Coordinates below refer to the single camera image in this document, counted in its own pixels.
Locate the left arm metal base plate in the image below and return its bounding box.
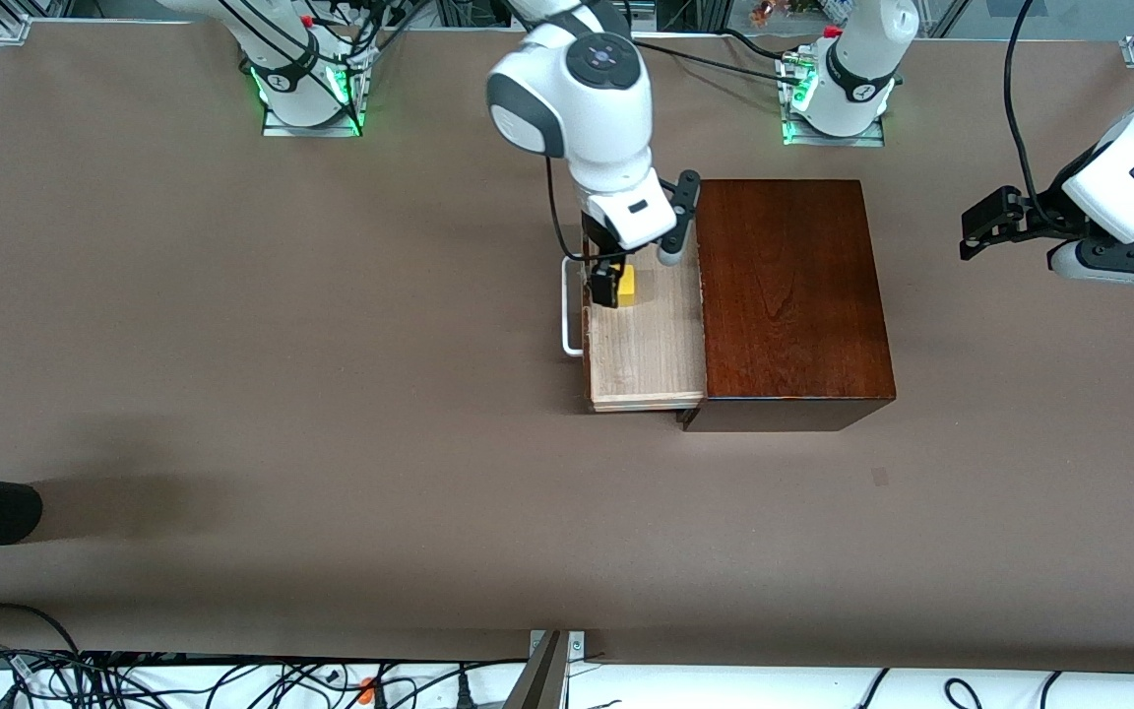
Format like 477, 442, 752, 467
784, 116, 885, 147

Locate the dark brown wooden cabinet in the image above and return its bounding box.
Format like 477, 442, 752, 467
680, 179, 897, 432

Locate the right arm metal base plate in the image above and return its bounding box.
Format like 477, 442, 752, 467
262, 98, 366, 137

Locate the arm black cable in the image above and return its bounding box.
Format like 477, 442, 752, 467
543, 153, 593, 263
1004, 0, 1090, 235

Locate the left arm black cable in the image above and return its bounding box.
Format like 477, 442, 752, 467
1004, 0, 1090, 235

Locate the looped black cable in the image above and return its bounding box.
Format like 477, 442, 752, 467
0, 603, 84, 659

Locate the black cable across table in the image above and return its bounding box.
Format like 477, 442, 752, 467
638, 39, 794, 78

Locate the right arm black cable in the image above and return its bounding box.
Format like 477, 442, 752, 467
543, 153, 593, 263

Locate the light wood drawer white handle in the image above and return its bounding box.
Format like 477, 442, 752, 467
562, 231, 708, 413

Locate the dark grey metal post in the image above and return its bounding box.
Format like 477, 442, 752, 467
503, 630, 568, 709

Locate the silver metal bracket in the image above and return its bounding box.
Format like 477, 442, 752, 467
530, 630, 586, 663

